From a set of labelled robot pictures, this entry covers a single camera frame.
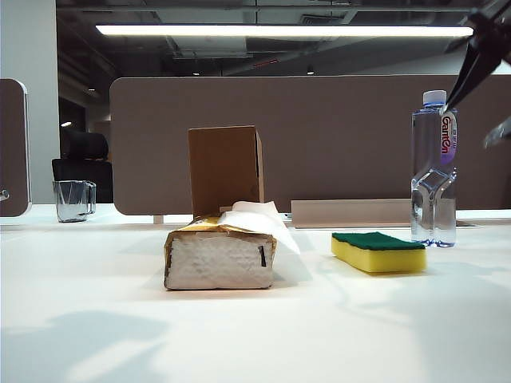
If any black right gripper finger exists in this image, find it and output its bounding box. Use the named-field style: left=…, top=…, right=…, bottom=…
left=484, top=118, right=511, bottom=149
left=443, top=34, right=503, bottom=111

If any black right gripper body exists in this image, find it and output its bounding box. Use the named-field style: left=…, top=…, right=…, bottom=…
left=443, top=0, right=511, bottom=67

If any yellow sponge with green pad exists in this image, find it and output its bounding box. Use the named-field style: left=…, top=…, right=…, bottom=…
left=331, top=231, right=427, bottom=275

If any clear plastic water bottle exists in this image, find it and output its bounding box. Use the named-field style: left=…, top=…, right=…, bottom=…
left=410, top=89, right=458, bottom=249

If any wide brown desk divider panel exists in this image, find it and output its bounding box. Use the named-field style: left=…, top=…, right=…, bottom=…
left=109, top=74, right=511, bottom=219

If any long ceiling light strip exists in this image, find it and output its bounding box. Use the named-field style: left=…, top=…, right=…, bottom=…
left=94, top=24, right=476, bottom=39

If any white tissue sheet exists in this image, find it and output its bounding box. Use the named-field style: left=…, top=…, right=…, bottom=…
left=218, top=201, right=314, bottom=282

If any brown cardboard box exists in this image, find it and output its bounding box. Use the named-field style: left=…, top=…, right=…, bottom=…
left=187, top=125, right=266, bottom=219

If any tissue pack in yellow wrapper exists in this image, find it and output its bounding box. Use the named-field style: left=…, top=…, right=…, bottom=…
left=162, top=213, right=276, bottom=291

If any black office chair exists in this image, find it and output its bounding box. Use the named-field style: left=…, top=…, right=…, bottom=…
left=50, top=129, right=115, bottom=204

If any clear glass mug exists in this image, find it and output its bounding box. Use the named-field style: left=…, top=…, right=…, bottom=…
left=52, top=180, right=98, bottom=223

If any narrow brown desk divider panel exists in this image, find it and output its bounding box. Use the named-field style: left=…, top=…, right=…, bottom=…
left=0, top=78, right=32, bottom=219

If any beige metal desk rail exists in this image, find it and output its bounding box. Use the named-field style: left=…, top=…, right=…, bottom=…
left=290, top=199, right=414, bottom=230

